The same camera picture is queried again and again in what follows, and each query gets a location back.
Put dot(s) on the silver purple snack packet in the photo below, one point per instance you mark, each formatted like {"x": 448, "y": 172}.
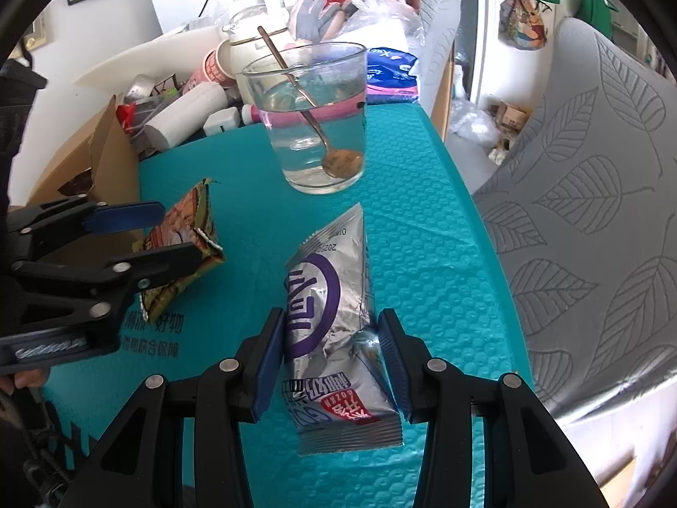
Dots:
{"x": 328, "y": 286}

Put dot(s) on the white paper roll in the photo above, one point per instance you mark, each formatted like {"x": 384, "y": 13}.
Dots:
{"x": 185, "y": 114}

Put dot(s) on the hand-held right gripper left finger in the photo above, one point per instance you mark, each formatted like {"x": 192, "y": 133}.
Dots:
{"x": 267, "y": 365}

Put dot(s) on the white charger plug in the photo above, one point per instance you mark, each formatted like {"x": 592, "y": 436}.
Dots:
{"x": 222, "y": 120}

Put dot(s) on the clear drinking glass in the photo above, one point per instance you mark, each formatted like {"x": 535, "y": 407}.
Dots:
{"x": 328, "y": 132}

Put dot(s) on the small cardboard boxes on floor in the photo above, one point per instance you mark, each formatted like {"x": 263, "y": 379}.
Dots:
{"x": 510, "y": 119}

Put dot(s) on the teal bubble mat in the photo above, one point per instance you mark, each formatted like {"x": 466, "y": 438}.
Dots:
{"x": 423, "y": 222}

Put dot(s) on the orange yellow snack packet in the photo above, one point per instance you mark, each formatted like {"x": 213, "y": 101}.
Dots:
{"x": 185, "y": 222}

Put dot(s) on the clear plastic bag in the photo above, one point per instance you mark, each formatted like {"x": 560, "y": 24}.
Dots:
{"x": 386, "y": 21}

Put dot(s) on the gold wall intercom panel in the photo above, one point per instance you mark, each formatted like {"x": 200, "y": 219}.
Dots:
{"x": 37, "y": 37}

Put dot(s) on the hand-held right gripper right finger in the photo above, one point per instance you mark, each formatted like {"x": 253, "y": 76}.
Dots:
{"x": 394, "y": 365}

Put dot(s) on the colourful cartoon bag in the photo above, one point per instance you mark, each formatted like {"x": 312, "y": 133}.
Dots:
{"x": 523, "y": 24}

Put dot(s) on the brown cardboard box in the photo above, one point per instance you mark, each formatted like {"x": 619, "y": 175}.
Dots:
{"x": 116, "y": 169}

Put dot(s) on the blue tissue pack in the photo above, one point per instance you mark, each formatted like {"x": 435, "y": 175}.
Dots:
{"x": 391, "y": 77}

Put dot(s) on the crumpled clear plastic wrap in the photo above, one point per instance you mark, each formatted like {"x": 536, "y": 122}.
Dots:
{"x": 473, "y": 124}

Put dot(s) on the grey glove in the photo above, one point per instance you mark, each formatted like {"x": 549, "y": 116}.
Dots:
{"x": 314, "y": 21}

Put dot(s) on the person's left hand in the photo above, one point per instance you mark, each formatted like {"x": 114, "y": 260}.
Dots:
{"x": 26, "y": 379}

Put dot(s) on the metal spoon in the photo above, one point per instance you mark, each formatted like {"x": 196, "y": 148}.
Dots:
{"x": 344, "y": 164}

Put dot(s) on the pink tube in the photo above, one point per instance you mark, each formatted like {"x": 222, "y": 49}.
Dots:
{"x": 251, "y": 114}

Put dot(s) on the crumpled silver foil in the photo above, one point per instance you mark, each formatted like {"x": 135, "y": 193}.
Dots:
{"x": 140, "y": 87}

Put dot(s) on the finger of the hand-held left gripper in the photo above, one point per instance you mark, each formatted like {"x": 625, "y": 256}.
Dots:
{"x": 127, "y": 217}
{"x": 158, "y": 262}

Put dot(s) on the grey leaf patterned chair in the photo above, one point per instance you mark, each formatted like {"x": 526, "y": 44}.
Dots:
{"x": 582, "y": 222}
{"x": 439, "y": 37}

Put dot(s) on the pink paper cup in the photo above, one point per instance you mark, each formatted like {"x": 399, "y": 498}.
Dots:
{"x": 209, "y": 71}

